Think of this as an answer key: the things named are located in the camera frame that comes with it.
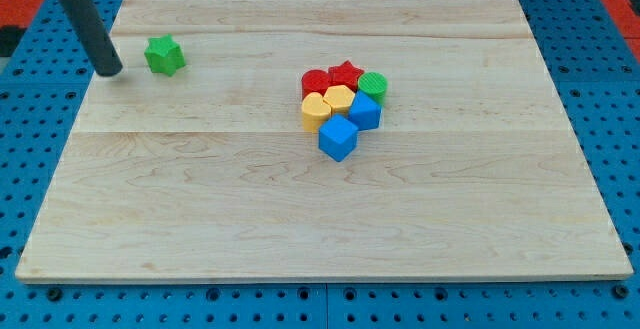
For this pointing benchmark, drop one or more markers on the green star block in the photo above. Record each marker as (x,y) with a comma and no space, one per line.
(164,55)

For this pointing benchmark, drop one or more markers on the yellow heart block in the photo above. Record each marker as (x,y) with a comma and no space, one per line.
(314,112)

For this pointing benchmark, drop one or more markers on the yellow hexagon block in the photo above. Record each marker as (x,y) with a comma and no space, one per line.
(340,99)

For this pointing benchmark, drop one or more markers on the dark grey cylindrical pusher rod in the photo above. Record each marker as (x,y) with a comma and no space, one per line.
(93,35)

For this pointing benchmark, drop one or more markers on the light wooden board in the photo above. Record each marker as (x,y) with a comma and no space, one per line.
(207,177)

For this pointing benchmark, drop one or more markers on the red star block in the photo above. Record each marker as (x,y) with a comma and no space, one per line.
(345,74)

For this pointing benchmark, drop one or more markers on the green cylinder block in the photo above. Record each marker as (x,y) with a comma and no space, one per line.
(374,85)

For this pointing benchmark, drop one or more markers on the blue cube block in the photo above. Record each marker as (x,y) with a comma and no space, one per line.
(338,137)
(364,112)

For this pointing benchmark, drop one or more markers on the blue cube block front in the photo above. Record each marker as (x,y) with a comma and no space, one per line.
(338,137)

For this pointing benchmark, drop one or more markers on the red cylinder block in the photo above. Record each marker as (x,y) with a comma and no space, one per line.
(315,81)

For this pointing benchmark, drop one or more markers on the blue cube block rear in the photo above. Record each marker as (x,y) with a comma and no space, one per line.
(364,112)

